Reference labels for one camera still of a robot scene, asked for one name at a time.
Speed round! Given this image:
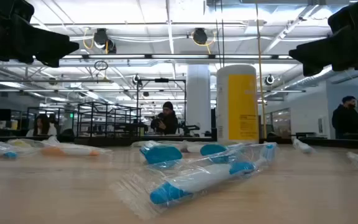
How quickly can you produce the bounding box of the white canister with yellow label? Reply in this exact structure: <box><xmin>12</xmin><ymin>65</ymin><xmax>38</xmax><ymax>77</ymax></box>
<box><xmin>216</xmin><ymin>64</ymin><xmax>260</xmax><ymax>147</ymax></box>

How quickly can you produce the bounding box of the small blue mouthwash bottle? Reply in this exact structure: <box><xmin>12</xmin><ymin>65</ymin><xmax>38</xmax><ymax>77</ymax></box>
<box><xmin>139</xmin><ymin>141</ymin><xmax>183</xmax><ymax>165</ymax></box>
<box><xmin>200</xmin><ymin>143</ymin><xmax>229</xmax><ymax>157</ymax></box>

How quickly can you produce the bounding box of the orange white toothbrush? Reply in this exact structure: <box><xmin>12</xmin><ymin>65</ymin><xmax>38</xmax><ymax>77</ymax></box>
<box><xmin>39</xmin><ymin>136</ymin><xmax>113</xmax><ymax>157</ymax></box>

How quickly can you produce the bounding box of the person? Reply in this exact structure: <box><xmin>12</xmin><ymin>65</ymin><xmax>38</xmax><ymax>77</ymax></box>
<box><xmin>25</xmin><ymin>113</ymin><xmax>58</xmax><ymax>138</ymax></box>
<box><xmin>150</xmin><ymin>101</ymin><xmax>180</xmax><ymax>136</ymax></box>
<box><xmin>331</xmin><ymin>95</ymin><xmax>358</xmax><ymax>140</ymax></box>

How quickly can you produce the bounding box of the white building column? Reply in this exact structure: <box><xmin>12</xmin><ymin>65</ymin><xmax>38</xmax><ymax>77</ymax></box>
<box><xmin>186</xmin><ymin>64</ymin><xmax>211</xmax><ymax>137</ymax></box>

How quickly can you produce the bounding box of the black hanging cable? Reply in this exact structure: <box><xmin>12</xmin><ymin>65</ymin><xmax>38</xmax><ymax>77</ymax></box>
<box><xmin>213</xmin><ymin>0</ymin><xmax>226</xmax><ymax>68</ymax></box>

